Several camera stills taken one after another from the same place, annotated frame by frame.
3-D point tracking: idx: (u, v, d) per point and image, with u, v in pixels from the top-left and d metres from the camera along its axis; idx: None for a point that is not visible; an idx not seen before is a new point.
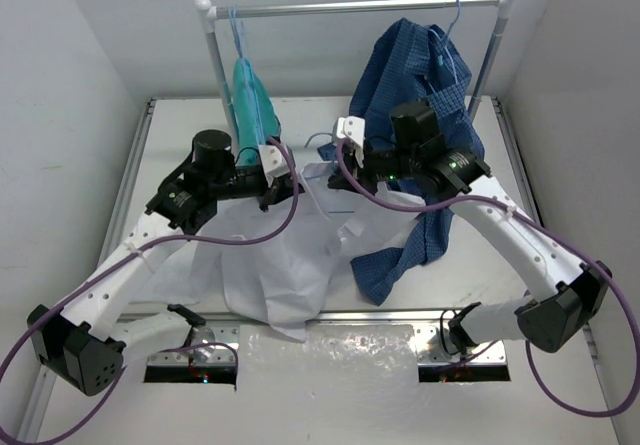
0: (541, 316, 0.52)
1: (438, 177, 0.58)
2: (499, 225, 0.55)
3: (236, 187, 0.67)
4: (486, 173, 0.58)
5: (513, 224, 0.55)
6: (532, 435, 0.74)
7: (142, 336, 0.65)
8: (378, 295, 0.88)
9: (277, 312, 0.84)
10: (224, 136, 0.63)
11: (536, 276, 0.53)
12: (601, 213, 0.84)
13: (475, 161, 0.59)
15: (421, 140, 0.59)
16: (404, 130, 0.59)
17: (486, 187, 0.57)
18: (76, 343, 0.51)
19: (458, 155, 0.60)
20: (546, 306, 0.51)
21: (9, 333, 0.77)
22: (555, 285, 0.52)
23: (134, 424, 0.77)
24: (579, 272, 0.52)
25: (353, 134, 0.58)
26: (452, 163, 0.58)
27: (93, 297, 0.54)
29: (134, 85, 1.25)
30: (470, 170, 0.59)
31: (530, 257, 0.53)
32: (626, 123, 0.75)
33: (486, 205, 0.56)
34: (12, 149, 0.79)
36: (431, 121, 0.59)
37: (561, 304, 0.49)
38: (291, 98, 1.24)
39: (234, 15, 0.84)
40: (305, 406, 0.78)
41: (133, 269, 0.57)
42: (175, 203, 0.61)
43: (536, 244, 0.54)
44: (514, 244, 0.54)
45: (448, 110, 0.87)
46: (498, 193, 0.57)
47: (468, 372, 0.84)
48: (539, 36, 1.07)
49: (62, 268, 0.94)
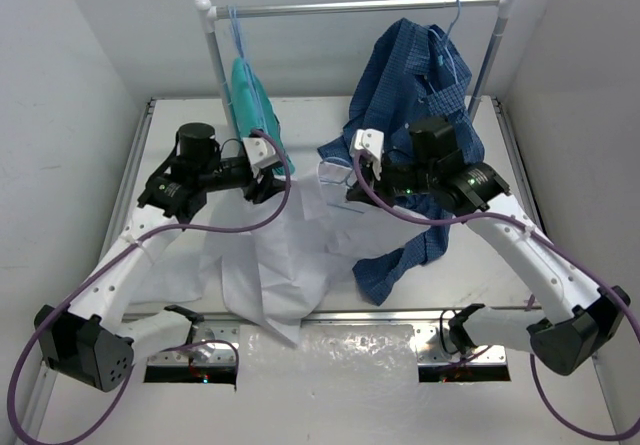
0: (555, 339, 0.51)
1: (456, 193, 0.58)
2: (515, 244, 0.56)
3: (223, 177, 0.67)
4: (504, 191, 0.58)
5: (530, 244, 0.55)
6: (532, 435, 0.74)
7: (146, 332, 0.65)
8: (378, 295, 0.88)
9: (275, 310, 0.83)
10: (207, 127, 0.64)
11: (552, 297, 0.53)
12: (601, 213, 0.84)
13: (494, 177, 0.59)
15: (440, 155, 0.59)
16: (423, 145, 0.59)
17: (505, 206, 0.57)
18: (89, 333, 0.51)
19: (476, 171, 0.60)
20: (562, 329, 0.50)
21: (9, 333, 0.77)
22: (571, 308, 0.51)
23: (134, 424, 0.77)
24: (596, 297, 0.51)
25: (371, 146, 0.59)
26: (471, 179, 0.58)
27: (99, 290, 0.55)
29: (134, 85, 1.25)
30: (488, 187, 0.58)
31: (546, 278, 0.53)
32: (626, 123, 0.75)
33: (504, 223, 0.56)
34: (12, 149, 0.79)
36: (450, 137, 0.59)
37: (577, 328, 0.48)
38: (291, 99, 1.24)
39: (234, 15, 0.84)
40: (305, 406, 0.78)
41: (135, 260, 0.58)
42: (165, 194, 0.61)
43: (554, 266, 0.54)
44: (530, 264, 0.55)
45: (450, 110, 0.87)
46: (517, 212, 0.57)
47: (468, 372, 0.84)
48: (539, 37, 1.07)
49: (62, 267, 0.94)
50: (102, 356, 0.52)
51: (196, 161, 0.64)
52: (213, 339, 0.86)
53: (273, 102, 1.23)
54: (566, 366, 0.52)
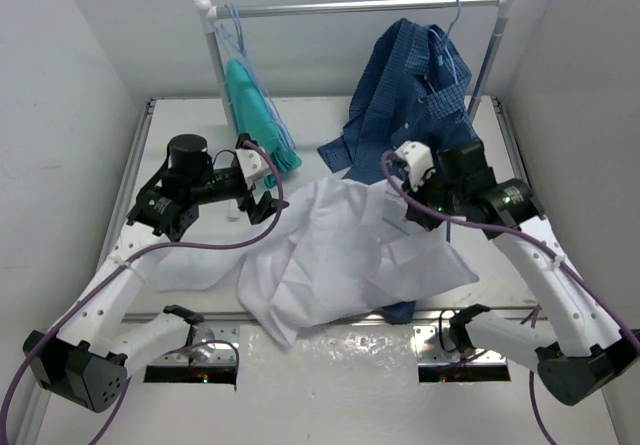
0: (566, 371, 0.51)
1: (487, 208, 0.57)
2: (542, 273, 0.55)
3: (216, 189, 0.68)
4: (539, 214, 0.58)
5: (557, 275, 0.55)
6: (532, 435, 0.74)
7: (141, 347, 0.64)
8: (407, 313, 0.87)
9: (287, 302, 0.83)
10: (200, 139, 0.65)
11: (571, 332, 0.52)
12: (600, 212, 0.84)
13: (529, 198, 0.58)
15: (468, 174, 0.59)
16: (452, 165, 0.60)
17: (538, 230, 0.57)
18: (77, 360, 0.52)
19: (511, 189, 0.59)
20: (574, 363, 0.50)
21: (9, 333, 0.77)
22: (589, 346, 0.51)
23: (134, 425, 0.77)
24: (616, 339, 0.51)
25: (410, 156, 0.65)
26: (505, 197, 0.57)
27: (87, 314, 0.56)
29: (134, 84, 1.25)
30: (522, 206, 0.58)
31: (568, 312, 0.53)
32: (626, 125, 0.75)
33: (534, 248, 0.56)
34: (12, 149, 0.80)
36: (478, 156, 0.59)
37: (589, 365, 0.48)
38: (291, 99, 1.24)
39: (235, 15, 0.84)
40: (305, 406, 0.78)
41: (123, 282, 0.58)
42: (155, 210, 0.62)
43: (577, 301, 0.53)
44: (553, 296, 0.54)
45: (448, 110, 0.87)
46: (549, 239, 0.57)
47: (468, 372, 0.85)
48: (539, 37, 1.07)
49: (62, 268, 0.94)
50: (92, 382, 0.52)
51: (188, 174, 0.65)
52: (213, 339, 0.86)
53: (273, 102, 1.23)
54: (570, 397, 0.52)
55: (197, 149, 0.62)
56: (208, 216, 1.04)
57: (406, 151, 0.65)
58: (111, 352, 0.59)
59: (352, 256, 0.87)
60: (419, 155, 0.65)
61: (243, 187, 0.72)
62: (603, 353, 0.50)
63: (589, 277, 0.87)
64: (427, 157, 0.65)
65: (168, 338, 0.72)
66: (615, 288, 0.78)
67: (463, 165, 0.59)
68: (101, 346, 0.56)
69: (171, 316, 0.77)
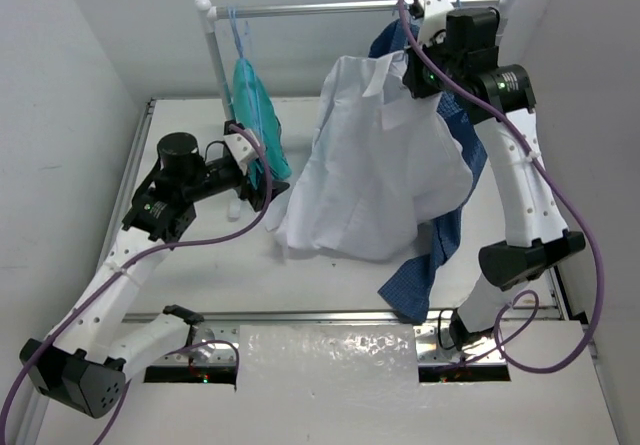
0: (502, 256, 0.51)
1: (478, 90, 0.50)
2: (512, 167, 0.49)
3: (212, 184, 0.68)
4: (529, 107, 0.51)
5: (524, 171, 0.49)
6: (532, 434, 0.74)
7: (139, 350, 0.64)
8: (421, 313, 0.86)
9: (296, 207, 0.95)
10: (188, 138, 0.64)
11: (516, 221, 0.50)
12: (599, 212, 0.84)
13: (525, 88, 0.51)
15: (473, 48, 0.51)
16: (457, 32, 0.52)
17: (523, 123, 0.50)
18: (74, 370, 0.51)
19: (509, 75, 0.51)
20: (512, 249, 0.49)
21: (8, 334, 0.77)
22: (531, 239, 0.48)
23: (134, 425, 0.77)
24: (559, 237, 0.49)
25: (431, 5, 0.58)
26: (501, 83, 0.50)
27: (84, 322, 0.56)
29: (134, 84, 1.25)
30: (516, 96, 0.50)
31: (524, 206, 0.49)
32: (627, 124, 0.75)
33: (511, 140, 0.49)
34: (12, 149, 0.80)
36: (490, 29, 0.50)
37: (526, 255, 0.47)
38: (291, 99, 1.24)
39: (233, 15, 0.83)
40: (306, 406, 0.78)
41: (119, 288, 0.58)
42: (150, 215, 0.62)
43: (536, 196, 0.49)
44: (515, 189, 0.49)
45: (454, 108, 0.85)
46: (529, 135, 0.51)
47: (468, 372, 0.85)
48: (539, 37, 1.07)
49: (62, 267, 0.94)
50: (90, 391, 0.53)
51: (180, 176, 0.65)
52: (213, 339, 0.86)
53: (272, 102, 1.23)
54: (499, 281, 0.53)
55: (184, 153, 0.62)
56: (209, 215, 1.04)
57: (427, 1, 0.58)
58: (108, 357, 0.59)
59: (358, 156, 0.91)
60: (436, 10, 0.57)
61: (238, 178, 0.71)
62: (543, 247, 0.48)
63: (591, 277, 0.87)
64: (444, 13, 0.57)
65: (168, 337, 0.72)
66: (616, 289, 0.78)
67: (469, 37, 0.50)
68: (99, 353, 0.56)
69: (170, 317, 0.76)
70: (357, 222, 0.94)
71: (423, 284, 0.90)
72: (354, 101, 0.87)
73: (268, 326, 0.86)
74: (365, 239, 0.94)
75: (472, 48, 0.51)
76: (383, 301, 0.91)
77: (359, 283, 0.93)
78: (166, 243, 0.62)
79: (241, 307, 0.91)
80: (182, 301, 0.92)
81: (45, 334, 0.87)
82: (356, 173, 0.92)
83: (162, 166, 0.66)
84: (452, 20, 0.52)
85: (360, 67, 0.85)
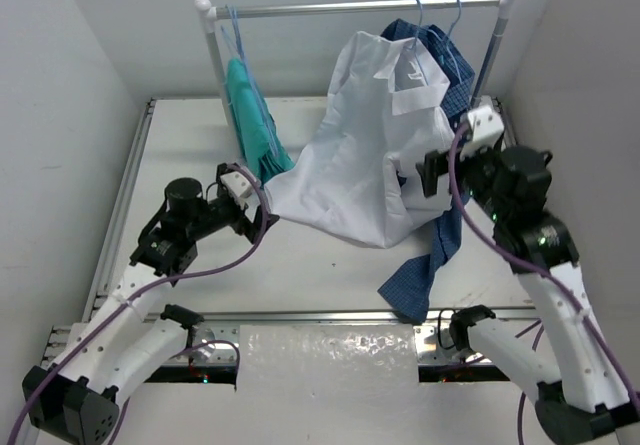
0: (568, 418, 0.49)
1: (518, 244, 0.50)
2: (561, 324, 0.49)
3: (214, 221, 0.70)
4: (572, 261, 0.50)
5: (575, 328, 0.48)
6: (531, 434, 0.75)
7: (133, 372, 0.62)
8: (419, 313, 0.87)
9: (305, 171, 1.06)
10: (193, 183, 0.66)
11: (575, 380, 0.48)
12: (599, 212, 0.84)
13: (566, 240, 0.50)
15: (521, 199, 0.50)
16: (506, 183, 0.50)
17: (569, 277, 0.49)
18: (76, 398, 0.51)
19: (549, 227, 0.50)
20: (577, 411, 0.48)
21: (9, 334, 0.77)
22: (594, 405, 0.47)
23: (135, 425, 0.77)
24: (622, 400, 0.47)
25: (482, 128, 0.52)
26: (542, 238, 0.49)
27: (88, 351, 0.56)
29: (134, 84, 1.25)
30: (558, 250, 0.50)
31: (581, 367, 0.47)
32: (628, 123, 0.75)
33: (559, 296, 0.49)
34: (11, 149, 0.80)
36: (543, 187, 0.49)
37: (592, 421, 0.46)
38: (291, 99, 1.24)
39: (234, 16, 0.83)
40: (306, 406, 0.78)
41: (123, 320, 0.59)
42: (157, 252, 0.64)
43: (593, 357, 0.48)
44: (566, 345, 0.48)
45: (455, 110, 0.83)
46: (577, 289, 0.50)
47: (468, 372, 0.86)
48: (539, 37, 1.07)
49: (63, 268, 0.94)
50: (88, 421, 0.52)
51: (184, 218, 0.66)
52: (213, 339, 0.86)
53: (273, 102, 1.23)
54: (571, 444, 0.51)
55: (190, 196, 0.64)
56: None
57: (477, 120, 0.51)
58: (109, 387, 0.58)
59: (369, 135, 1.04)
60: (483, 134, 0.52)
61: (236, 214, 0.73)
62: (608, 414, 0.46)
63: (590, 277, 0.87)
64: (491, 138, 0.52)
65: (165, 346, 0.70)
66: (616, 289, 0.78)
67: (519, 189, 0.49)
68: (100, 381, 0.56)
69: (167, 325, 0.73)
70: (357, 193, 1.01)
71: (423, 284, 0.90)
72: (366, 80, 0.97)
73: (268, 326, 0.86)
74: (358, 211, 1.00)
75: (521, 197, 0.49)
76: (383, 301, 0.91)
77: (360, 283, 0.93)
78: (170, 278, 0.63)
79: (240, 306, 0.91)
80: (182, 301, 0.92)
81: (44, 335, 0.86)
82: (366, 150, 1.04)
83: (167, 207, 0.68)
84: (506, 169, 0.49)
85: (369, 48, 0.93)
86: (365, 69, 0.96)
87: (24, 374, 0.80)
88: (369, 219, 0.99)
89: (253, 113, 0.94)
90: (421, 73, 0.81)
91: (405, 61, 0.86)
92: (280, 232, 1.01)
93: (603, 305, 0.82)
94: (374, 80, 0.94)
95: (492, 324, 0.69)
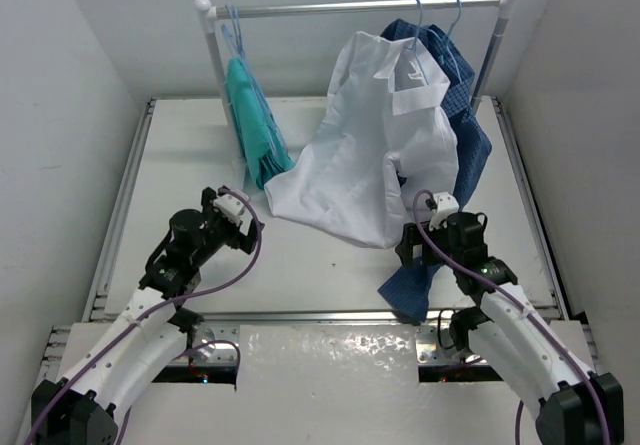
0: (551, 415, 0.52)
1: (471, 280, 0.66)
2: (513, 323, 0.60)
3: (213, 243, 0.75)
4: (513, 281, 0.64)
5: (525, 323, 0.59)
6: (531, 434, 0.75)
7: (132, 385, 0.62)
8: (417, 312, 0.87)
9: (305, 170, 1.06)
10: (195, 215, 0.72)
11: (540, 370, 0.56)
12: (599, 212, 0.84)
13: (506, 271, 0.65)
15: (466, 247, 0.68)
16: (454, 236, 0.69)
17: (515, 291, 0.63)
18: (83, 411, 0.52)
19: (492, 264, 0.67)
20: (552, 404, 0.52)
21: (9, 334, 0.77)
22: (558, 383, 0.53)
23: (135, 425, 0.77)
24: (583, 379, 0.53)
25: (442, 203, 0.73)
26: (485, 269, 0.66)
27: (97, 367, 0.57)
29: (134, 84, 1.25)
30: (501, 278, 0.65)
31: (537, 355, 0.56)
32: (628, 124, 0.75)
33: (506, 303, 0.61)
34: (12, 149, 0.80)
36: (478, 234, 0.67)
37: (561, 401, 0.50)
38: (291, 99, 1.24)
39: (234, 16, 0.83)
40: (305, 406, 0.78)
41: (131, 339, 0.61)
42: (164, 279, 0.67)
43: (545, 344, 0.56)
44: (521, 339, 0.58)
45: (454, 110, 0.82)
46: (520, 297, 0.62)
47: (468, 372, 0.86)
48: (539, 37, 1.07)
49: (64, 268, 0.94)
50: (93, 435, 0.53)
51: (188, 246, 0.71)
52: (213, 339, 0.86)
53: (273, 102, 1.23)
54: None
55: (194, 228, 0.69)
56: None
57: (440, 197, 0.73)
58: (110, 403, 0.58)
59: (370, 134, 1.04)
60: (444, 207, 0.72)
61: (231, 230, 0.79)
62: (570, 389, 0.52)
63: (590, 277, 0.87)
64: (448, 211, 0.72)
65: (164, 353, 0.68)
66: (616, 289, 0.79)
67: (461, 238, 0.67)
68: (105, 396, 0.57)
69: (165, 329, 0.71)
70: (358, 193, 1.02)
71: (421, 284, 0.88)
72: (365, 79, 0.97)
73: (268, 326, 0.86)
74: (358, 211, 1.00)
75: (464, 243, 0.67)
76: (383, 301, 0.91)
77: (359, 282, 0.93)
78: (175, 302, 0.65)
79: (240, 306, 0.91)
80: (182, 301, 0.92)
81: (45, 335, 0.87)
82: (366, 149, 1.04)
83: (172, 238, 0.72)
84: (451, 223, 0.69)
85: (368, 48, 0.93)
86: (364, 69, 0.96)
87: (25, 373, 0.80)
88: (368, 219, 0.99)
89: (254, 113, 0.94)
90: (421, 73, 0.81)
91: (405, 61, 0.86)
92: (280, 232, 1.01)
93: (603, 305, 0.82)
94: (374, 80, 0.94)
95: (493, 328, 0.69)
